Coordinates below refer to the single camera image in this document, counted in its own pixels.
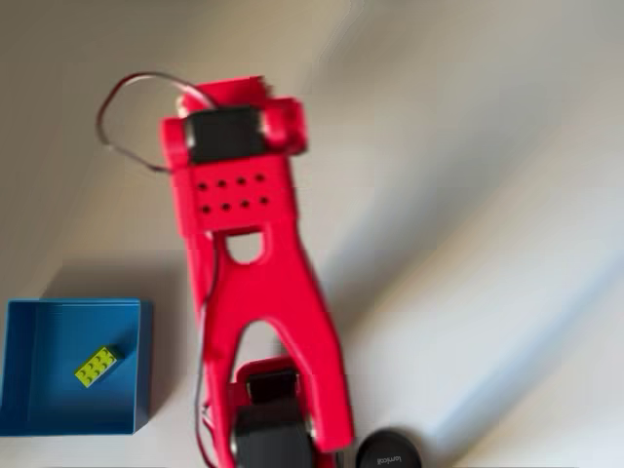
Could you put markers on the yellow-green toy brick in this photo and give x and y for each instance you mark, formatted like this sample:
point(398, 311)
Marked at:
point(95, 368)

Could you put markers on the red robot arm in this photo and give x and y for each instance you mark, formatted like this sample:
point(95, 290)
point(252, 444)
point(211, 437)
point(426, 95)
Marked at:
point(263, 287)

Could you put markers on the blue box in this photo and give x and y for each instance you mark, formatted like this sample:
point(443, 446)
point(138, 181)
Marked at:
point(49, 400)

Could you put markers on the black round device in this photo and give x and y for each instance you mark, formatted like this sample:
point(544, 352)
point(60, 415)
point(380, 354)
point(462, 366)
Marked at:
point(387, 451)

